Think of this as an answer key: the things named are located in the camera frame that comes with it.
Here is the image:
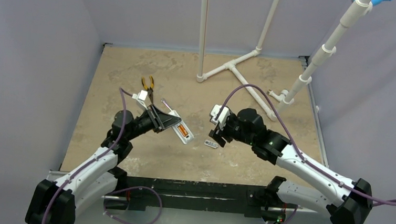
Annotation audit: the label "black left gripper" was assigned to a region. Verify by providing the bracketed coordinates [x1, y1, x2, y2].
[126, 103, 182, 145]

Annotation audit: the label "white remote battery cover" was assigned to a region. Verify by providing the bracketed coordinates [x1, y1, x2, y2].
[204, 140, 219, 149]

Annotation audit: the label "white universal AC remote control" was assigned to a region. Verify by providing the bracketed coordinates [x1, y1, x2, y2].
[169, 110, 194, 145]

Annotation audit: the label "orange battery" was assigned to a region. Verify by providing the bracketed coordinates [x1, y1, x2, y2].
[178, 124, 189, 137]

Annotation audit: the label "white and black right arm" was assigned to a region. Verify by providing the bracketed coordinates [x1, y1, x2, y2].
[209, 104, 373, 224]

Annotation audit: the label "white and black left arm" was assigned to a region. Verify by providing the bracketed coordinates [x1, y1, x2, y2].
[25, 105, 182, 224]

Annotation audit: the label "silver open-end wrench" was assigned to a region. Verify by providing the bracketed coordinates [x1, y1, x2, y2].
[160, 98, 173, 111]

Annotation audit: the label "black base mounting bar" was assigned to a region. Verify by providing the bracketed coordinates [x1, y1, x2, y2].
[105, 167, 296, 222]

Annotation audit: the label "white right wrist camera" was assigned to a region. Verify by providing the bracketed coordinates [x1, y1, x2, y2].
[210, 104, 232, 129]

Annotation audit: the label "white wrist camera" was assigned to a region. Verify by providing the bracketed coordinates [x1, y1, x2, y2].
[210, 104, 232, 129]
[132, 90, 148, 110]

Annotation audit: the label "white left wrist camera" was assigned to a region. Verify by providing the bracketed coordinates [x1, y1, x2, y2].
[132, 90, 148, 110]

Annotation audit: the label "yellow handled pliers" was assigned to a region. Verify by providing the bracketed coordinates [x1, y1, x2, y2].
[141, 75, 154, 103]

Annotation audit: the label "white PVC pipe frame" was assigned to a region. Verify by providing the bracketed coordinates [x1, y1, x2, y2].
[193, 0, 376, 129]

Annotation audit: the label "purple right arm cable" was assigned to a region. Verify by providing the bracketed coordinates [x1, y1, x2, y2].
[211, 82, 396, 208]

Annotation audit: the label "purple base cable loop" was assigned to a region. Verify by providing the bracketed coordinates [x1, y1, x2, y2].
[102, 184, 163, 224]

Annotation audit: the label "aluminium table frame rail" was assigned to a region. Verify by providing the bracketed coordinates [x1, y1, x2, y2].
[293, 55, 339, 174]

